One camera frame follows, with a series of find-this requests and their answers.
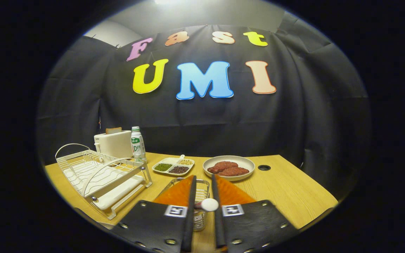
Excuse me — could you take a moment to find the red meat patty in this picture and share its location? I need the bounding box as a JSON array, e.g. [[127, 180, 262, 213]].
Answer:
[[207, 161, 239, 174], [218, 167, 250, 177]]

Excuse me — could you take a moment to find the white wire dish rack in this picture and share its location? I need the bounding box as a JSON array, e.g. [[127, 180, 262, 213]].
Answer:
[[55, 143, 153, 220]]

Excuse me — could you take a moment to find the spoon with white orange handle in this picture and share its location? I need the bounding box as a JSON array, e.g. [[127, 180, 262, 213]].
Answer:
[[194, 198, 219, 212]]

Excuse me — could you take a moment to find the metal wire basket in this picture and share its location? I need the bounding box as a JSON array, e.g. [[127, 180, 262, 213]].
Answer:
[[157, 177, 211, 232]]

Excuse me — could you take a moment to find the white toaster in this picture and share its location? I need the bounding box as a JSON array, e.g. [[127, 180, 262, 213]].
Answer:
[[94, 130, 134, 159]]

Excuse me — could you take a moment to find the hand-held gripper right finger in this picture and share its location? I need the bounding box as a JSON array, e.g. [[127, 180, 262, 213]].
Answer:
[[211, 174, 299, 253]]

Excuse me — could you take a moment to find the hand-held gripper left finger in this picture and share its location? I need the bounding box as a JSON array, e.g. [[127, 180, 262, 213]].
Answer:
[[112, 175, 197, 253]]

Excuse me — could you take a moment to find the beige plate with meat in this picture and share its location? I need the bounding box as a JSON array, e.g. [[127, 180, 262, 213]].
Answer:
[[203, 155, 256, 182]]

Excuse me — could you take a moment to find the black backdrop cloth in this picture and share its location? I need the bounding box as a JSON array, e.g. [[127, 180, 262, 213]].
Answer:
[[36, 11, 372, 201]]

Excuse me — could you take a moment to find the white bottle with green label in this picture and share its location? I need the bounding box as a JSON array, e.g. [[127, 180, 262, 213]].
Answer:
[[131, 126, 146, 163]]

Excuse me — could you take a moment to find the white divided tray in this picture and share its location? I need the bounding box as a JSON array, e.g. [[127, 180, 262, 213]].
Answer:
[[152, 157, 195, 177]]

